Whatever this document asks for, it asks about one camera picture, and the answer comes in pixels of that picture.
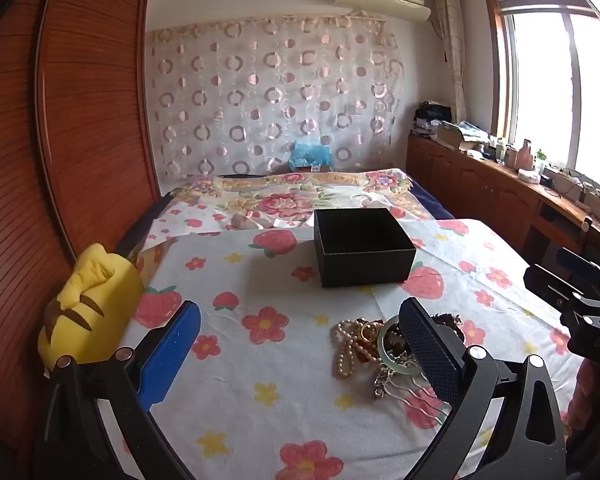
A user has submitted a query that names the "brown wooden cabinet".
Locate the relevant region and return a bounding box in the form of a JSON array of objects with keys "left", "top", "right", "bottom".
[{"left": 406, "top": 132, "right": 600, "bottom": 281}]

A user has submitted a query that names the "pale green jade bangle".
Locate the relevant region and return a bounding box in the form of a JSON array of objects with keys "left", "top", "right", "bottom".
[{"left": 377, "top": 314, "right": 432, "bottom": 377}]

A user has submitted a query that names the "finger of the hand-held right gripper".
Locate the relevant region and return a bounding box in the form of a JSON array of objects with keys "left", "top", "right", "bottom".
[
  {"left": 556, "top": 247, "right": 600, "bottom": 291},
  {"left": 524, "top": 263, "right": 600, "bottom": 324}
]

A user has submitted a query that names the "circle patterned wall cloth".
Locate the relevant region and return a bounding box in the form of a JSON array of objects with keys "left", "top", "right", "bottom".
[{"left": 145, "top": 12, "right": 406, "bottom": 182}]

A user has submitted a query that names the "blue plastic bag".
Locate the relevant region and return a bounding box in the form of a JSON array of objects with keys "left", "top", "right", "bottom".
[{"left": 288, "top": 140, "right": 335, "bottom": 170}]

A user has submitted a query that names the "black bag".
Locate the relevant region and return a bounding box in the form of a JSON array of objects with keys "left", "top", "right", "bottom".
[{"left": 412, "top": 101, "right": 454, "bottom": 139}]

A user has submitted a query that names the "floral blanket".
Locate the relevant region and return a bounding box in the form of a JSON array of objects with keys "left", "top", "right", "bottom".
[{"left": 164, "top": 167, "right": 417, "bottom": 234}]

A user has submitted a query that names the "dark bead bracelet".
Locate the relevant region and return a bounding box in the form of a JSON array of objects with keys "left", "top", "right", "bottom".
[{"left": 430, "top": 312, "right": 464, "bottom": 342}]

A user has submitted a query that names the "yellow plush toy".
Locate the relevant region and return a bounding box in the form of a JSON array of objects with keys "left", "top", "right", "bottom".
[{"left": 36, "top": 243, "right": 146, "bottom": 367}]

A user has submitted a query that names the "wooden framed window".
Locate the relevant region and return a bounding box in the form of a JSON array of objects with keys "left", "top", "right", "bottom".
[{"left": 484, "top": 0, "right": 600, "bottom": 203}]

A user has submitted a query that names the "pink bottle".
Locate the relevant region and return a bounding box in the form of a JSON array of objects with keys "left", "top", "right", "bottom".
[{"left": 508, "top": 138, "right": 535, "bottom": 171}]

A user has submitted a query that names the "black jewelry box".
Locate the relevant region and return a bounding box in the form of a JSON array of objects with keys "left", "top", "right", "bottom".
[{"left": 313, "top": 207, "right": 417, "bottom": 289}]

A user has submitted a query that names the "dark cloth strip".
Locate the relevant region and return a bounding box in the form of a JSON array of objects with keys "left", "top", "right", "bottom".
[{"left": 114, "top": 192, "right": 175, "bottom": 257}]

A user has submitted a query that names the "pearl bead necklace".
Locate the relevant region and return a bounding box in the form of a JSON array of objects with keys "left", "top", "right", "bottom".
[{"left": 332, "top": 317, "right": 382, "bottom": 380}]

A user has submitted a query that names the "flat cardboard box with papers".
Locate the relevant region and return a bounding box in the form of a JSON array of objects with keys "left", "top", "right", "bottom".
[{"left": 436, "top": 120, "right": 492, "bottom": 152}]

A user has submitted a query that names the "pale window curtain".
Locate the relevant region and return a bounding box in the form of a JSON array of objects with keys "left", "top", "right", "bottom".
[{"left": 432, "top": 0, "right": 469, "bottom": 122}]

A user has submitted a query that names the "dark blue mattress cover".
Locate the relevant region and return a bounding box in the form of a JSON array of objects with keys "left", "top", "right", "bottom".
[{"left": 409, "top": 179, "right": 457, "bottom": 222}]

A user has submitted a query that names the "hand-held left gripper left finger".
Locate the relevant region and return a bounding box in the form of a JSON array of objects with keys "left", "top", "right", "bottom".
[{"left": 32, "top": 300, "right": 202, "bottom": 480}]

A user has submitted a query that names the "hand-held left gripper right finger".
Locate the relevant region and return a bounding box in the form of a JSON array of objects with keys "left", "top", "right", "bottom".
[{"left": 398, "top": 297, "right": 568, "bottom": 480}]

